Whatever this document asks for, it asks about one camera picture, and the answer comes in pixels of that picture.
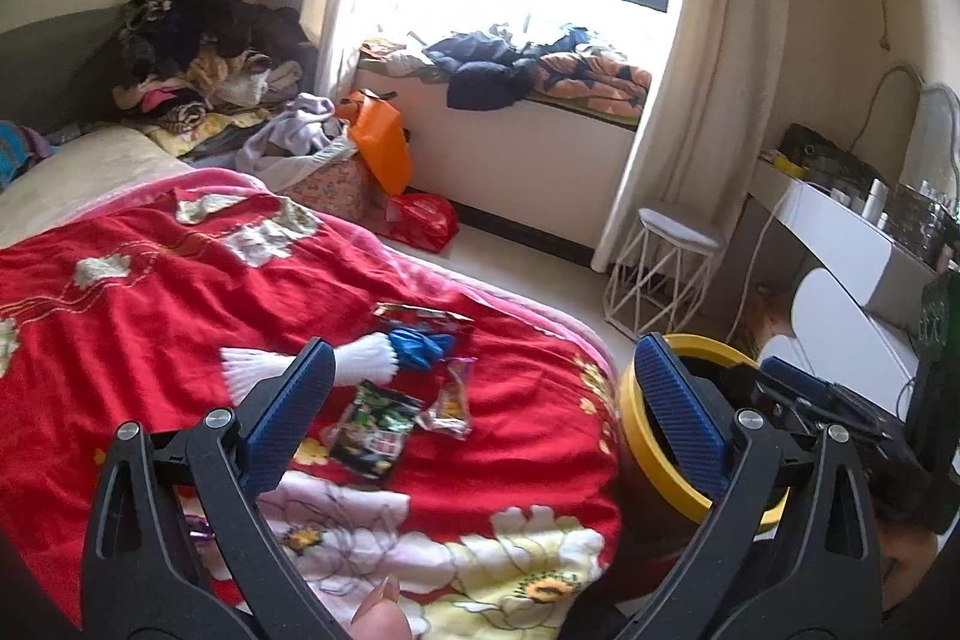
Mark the clear organizer box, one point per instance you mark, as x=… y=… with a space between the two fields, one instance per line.
x=922 y=227

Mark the white vanity table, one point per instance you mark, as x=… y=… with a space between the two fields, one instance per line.
x=840 y=227

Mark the purple wrapper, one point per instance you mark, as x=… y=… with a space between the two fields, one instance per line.
x=199 y=527

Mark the orange packet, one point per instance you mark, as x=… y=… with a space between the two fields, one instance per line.
x=379 y=48

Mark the orange bag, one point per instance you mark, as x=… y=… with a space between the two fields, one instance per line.
x=379 y=145

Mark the wide cream curtain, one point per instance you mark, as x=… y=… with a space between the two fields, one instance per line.
x=720 y=48

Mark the beige bed sheet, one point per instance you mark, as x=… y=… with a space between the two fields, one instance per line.
x=90 y=175

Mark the grey bed headboard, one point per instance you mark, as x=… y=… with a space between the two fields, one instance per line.
x=52 y=63

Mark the red plastic bag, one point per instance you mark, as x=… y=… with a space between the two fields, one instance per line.
x=420 y=220

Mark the white drawer cabinet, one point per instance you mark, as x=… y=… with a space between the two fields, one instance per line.
x=832 y=317

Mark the person's left hand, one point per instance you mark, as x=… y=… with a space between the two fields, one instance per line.
x=381 y=614

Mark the yellow box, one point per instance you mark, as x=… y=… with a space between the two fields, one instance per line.
x=785 y=166

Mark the red floral blanket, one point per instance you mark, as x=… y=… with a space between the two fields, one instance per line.
x=150 y=310

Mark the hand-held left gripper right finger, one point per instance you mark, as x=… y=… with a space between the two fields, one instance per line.
x=679 y=415

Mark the wavy edged mirror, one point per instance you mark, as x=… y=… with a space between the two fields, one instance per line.
x=937 y=138

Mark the white bottle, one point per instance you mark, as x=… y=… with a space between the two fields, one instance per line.
x=875 y=201

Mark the orange brown snack wrapper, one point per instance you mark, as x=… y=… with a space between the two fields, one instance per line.
x=450 y=404

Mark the teal floral cloth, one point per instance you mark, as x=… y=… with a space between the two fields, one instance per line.
x=15 y=153

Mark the silver snack wrapper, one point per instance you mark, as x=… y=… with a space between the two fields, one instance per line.
x=420 y=314

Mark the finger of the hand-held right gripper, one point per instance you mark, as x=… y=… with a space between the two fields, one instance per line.
x=795 y=379

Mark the person's right forearm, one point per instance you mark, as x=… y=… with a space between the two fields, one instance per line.
x=907 y=565

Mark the pile of clothes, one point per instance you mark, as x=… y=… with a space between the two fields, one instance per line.
x=195 y=18

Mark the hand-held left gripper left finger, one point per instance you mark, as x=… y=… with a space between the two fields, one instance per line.
x=289 y=415

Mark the green black snack packet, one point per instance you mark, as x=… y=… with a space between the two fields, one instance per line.
x=371 y=430

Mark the white window seat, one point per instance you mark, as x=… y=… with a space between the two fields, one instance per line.
x=525 y=160

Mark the yellow rimmed trash bin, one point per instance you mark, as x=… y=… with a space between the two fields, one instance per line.
x=630 y=419

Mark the black jacket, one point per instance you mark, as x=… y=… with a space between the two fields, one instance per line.
x=480 y=85

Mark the black bag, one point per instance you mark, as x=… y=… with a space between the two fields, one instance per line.
x=817 y=149

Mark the lavender cloth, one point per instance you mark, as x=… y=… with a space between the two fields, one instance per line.
x=292 y=123

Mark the orange patterned quilt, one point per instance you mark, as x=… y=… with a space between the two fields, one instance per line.
x=592 y=78

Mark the blue cloth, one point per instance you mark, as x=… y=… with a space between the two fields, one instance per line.
x=420 y=347

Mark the floral storage box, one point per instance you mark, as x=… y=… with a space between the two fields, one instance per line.
x=337 y=190

